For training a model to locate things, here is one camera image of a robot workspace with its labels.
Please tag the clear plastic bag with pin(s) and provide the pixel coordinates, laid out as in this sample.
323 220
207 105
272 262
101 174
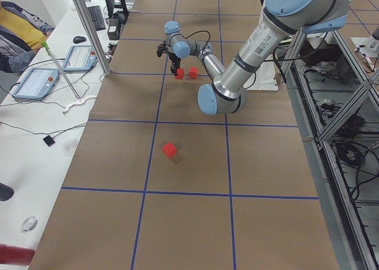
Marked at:
69 147

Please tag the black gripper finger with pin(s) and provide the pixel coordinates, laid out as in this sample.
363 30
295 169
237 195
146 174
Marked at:
175 66

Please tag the blue teach pendant far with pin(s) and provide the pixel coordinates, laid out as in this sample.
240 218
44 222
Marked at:
80 58

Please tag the blue teach pendant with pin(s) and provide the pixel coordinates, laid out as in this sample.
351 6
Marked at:
80 58
36 84

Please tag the aluminium frame post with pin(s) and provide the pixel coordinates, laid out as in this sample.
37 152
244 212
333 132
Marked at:
89 28

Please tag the black power adapter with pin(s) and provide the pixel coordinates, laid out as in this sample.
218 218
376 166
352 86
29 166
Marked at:
114 29

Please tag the red block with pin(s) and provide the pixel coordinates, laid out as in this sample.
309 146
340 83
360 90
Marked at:
193 73
169 150
180 73

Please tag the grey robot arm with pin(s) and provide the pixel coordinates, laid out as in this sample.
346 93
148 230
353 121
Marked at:
279 19

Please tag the small black box device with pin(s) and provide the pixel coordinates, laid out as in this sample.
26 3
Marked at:
49 141

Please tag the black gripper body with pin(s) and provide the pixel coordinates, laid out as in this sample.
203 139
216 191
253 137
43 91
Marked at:
173 58

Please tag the black computer mouse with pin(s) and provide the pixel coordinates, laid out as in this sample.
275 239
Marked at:
79 39

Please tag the blue teach pendant near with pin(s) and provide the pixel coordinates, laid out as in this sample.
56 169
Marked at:
36 84

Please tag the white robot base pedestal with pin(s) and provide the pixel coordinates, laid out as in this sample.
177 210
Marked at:
264 79

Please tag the black keyboard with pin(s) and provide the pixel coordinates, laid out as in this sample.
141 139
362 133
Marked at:
96 17

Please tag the red cylinder object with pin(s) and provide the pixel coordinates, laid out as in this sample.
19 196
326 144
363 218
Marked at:
14 255

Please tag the seated person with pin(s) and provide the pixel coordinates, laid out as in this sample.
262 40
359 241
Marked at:
22 34

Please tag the metal rod green tip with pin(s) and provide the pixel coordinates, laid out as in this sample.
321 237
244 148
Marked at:
47 48

